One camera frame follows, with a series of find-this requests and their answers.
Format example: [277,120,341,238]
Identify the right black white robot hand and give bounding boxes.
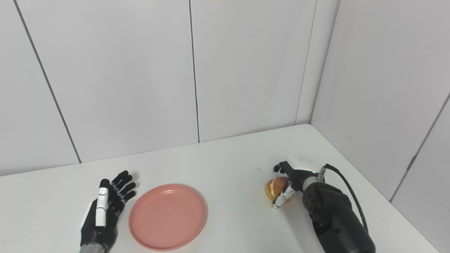
[272,156,320,209]

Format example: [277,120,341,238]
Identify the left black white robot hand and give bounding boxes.
[79,170,137,247]

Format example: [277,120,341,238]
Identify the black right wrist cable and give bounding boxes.
[318,163,369,234]

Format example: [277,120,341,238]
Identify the cream puff pastry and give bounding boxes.
[264,177,294,205]

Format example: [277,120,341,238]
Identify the pink round plate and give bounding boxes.
[128,183,208,251]

